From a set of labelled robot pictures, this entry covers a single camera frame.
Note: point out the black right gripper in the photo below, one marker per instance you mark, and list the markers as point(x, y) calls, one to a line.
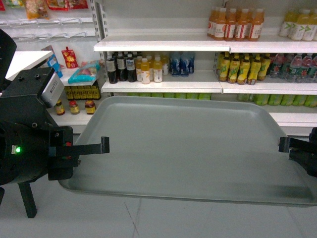
point(302, 152)

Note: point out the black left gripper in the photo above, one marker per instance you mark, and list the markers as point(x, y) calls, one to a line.
point(24, 153)

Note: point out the grey rectangular serving tray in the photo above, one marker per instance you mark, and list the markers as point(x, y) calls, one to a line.
point(190, 150)

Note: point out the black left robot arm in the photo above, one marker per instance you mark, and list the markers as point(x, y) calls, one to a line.
point(20, 100)

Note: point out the white checkout counter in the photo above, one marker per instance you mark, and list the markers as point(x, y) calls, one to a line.
point(23, 60)

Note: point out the teal snack package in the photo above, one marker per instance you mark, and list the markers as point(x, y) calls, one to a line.
point(85, 73)

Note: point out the white metal shelf unit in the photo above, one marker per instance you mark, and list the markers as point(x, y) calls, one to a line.
point(155, 26)

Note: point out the yellow snack bag hanging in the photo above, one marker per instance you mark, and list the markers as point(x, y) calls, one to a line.
point(36, 9)

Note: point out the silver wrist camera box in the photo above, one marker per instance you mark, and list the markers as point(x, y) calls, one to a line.
point(52, 91)

